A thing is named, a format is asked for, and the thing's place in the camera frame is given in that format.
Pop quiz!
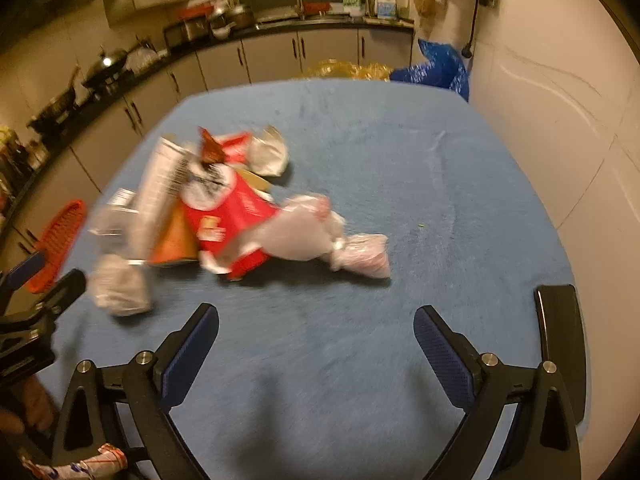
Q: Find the white knitted cloth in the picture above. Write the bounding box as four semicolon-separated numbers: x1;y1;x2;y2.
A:
88;254;152;318

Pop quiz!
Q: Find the small white medicine box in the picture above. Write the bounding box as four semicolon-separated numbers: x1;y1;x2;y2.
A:
89;188;138;236

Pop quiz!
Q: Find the orange cardboard box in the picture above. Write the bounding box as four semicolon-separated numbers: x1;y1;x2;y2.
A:
148;200;198;266

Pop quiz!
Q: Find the red white snack bag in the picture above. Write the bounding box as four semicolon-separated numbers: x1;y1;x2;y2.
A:
180;162;278;281

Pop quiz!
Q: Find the clear plastic bag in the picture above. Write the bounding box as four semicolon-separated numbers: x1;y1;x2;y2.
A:
254;194;390;280

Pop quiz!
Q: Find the tall white medicine box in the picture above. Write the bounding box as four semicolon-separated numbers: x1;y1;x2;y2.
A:
129;138;190;260

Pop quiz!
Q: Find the dark brown snack bag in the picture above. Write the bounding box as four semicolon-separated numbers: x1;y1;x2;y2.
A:
198;127;226;165

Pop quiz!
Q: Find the silver red foil wrapper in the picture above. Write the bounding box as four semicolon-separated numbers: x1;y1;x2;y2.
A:
214;125;288;177

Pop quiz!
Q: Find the red plastic basket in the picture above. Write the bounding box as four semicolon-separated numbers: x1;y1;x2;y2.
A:
26;200;87;295

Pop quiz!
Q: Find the blue table cloth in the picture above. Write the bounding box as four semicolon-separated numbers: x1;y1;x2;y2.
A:
40;79;573;479

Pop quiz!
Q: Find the black frying pan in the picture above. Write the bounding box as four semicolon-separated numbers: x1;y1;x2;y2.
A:
27;65;80;133

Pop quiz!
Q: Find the black wok with lid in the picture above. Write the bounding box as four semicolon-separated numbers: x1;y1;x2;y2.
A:
82;49;128;91

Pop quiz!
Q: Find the blue plastic bag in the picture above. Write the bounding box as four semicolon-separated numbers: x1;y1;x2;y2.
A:
390;39;470;101

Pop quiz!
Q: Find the yellow plastic bag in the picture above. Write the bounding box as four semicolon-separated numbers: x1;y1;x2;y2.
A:
304;58;394;81

